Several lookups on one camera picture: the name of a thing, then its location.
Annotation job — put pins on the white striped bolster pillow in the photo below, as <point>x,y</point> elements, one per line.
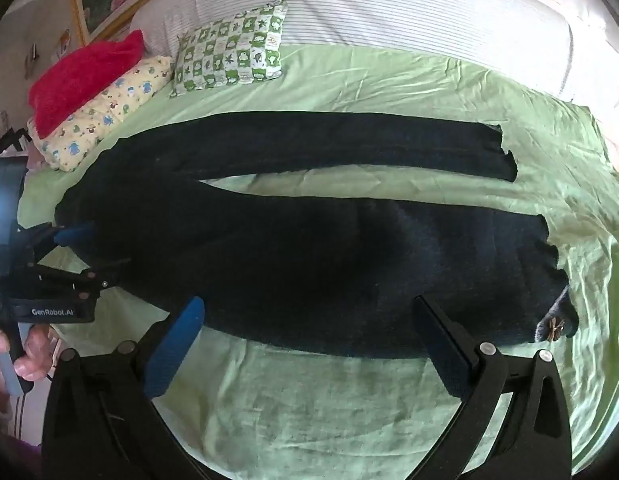
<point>389,5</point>

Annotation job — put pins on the red fluffy blanket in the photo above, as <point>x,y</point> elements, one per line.
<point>84,80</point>

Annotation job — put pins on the green checkered pillow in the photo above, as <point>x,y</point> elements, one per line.
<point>229,50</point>

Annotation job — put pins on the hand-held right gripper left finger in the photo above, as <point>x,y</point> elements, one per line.
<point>175,347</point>

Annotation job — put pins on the dark pants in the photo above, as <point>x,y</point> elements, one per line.
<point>309,270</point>

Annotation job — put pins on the dark cloth with bow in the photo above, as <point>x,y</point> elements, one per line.
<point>557,322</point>

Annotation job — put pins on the person's left hand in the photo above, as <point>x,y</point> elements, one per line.
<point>37,355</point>

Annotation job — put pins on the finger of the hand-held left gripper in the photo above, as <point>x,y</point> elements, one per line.
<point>75,234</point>
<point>87,281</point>

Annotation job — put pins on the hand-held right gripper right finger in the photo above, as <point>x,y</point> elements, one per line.
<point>445,347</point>

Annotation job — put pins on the orange cartoon wall sticker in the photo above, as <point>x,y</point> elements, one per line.
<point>63,42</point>

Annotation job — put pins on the green bed sheet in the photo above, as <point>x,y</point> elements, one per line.
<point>369,85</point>

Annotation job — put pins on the yellow animal print pillow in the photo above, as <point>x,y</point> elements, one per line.
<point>109,110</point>

